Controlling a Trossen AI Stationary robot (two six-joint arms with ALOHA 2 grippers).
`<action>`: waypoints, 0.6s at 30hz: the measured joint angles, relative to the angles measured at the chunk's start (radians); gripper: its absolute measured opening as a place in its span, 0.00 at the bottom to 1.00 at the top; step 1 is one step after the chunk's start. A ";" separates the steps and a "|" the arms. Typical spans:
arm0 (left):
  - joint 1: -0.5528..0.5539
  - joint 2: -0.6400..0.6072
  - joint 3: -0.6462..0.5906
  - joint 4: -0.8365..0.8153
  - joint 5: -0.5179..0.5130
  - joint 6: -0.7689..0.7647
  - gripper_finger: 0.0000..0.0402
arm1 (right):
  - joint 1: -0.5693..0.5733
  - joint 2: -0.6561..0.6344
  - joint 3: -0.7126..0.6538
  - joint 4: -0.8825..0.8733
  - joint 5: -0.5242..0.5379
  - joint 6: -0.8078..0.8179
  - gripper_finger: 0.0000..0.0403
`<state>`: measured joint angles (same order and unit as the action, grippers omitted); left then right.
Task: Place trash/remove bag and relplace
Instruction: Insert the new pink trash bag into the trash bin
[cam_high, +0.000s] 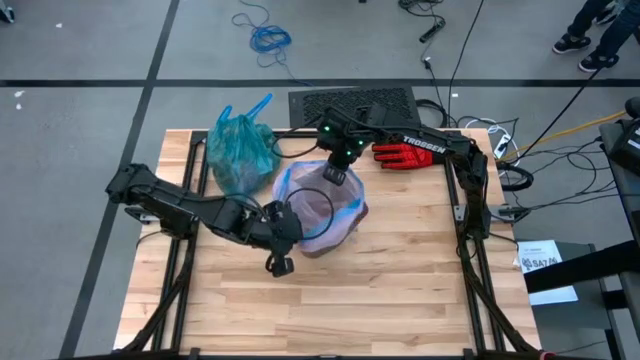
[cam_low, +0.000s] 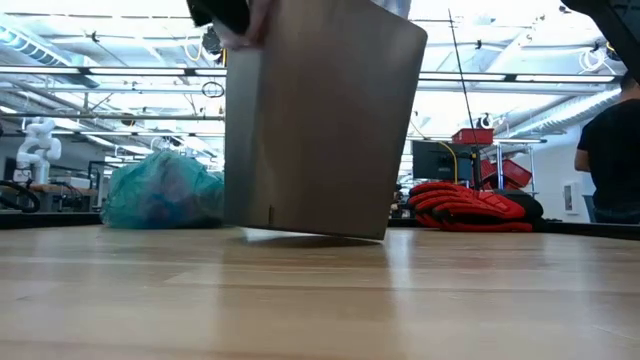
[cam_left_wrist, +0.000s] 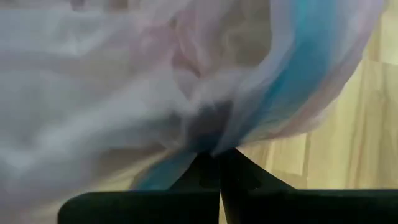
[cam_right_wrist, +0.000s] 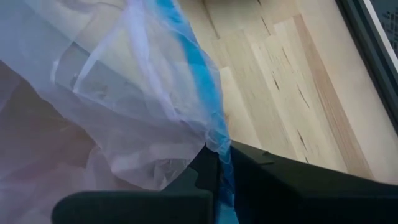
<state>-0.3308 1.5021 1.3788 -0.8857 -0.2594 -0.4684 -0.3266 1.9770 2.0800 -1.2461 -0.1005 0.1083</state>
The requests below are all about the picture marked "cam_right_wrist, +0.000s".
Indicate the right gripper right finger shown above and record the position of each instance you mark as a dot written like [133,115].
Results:
[295,196]

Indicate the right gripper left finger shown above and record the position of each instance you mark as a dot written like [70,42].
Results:
[174,205]

